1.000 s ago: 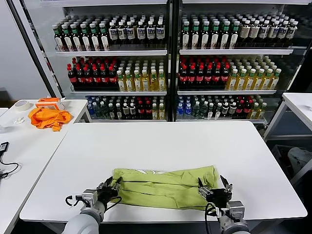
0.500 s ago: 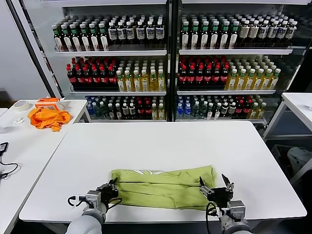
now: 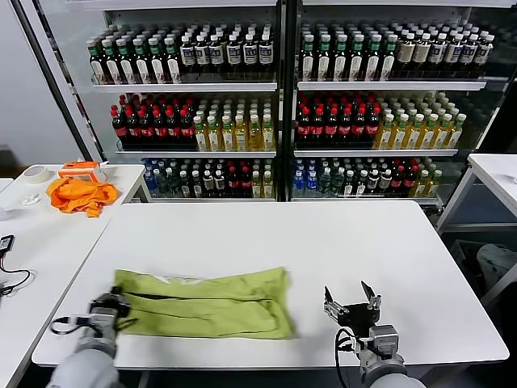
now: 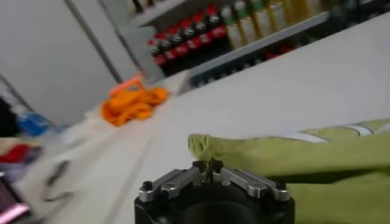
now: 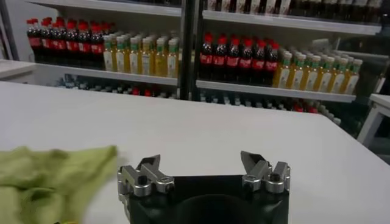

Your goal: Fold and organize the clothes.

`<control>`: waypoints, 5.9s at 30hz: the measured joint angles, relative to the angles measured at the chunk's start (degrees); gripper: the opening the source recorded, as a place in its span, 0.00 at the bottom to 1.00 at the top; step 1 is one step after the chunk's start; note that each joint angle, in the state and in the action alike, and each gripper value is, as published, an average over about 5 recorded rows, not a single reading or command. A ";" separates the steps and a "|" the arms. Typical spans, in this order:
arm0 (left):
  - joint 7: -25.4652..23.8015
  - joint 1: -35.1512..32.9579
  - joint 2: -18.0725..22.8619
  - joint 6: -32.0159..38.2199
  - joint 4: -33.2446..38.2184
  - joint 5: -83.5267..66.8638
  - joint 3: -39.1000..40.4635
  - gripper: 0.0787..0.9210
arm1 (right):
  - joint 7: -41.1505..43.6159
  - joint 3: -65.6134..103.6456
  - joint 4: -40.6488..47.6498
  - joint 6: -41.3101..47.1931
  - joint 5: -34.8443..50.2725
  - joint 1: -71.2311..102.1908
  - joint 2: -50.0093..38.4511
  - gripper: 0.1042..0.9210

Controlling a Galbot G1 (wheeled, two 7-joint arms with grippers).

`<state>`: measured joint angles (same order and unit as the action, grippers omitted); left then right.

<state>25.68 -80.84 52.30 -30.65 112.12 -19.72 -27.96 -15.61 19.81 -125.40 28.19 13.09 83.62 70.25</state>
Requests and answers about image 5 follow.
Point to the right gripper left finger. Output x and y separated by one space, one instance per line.
153 176

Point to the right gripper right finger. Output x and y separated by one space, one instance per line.
257 174

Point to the light green T-shirt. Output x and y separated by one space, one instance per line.
45 182

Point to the white metal shelf board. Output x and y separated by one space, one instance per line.
274 92
122 7
122 76
289 22

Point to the yellow tea bottle white cap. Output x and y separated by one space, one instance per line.
325 79
282 74
134 60
297 76
108 58
311 77
120 59
147 61
353 81
160 61
339 80
172 63

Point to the cola bottle red cap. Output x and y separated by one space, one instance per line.
34 41
97 48
259 64
233 61
58 44
45 43
206 59
246 63
271 65
83 47
72 45
220 61

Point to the white beverage display cabinet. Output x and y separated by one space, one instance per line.
137 22
304 39

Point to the white side table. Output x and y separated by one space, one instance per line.
381 102

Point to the black vertical cabinet post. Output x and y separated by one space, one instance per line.
186 61

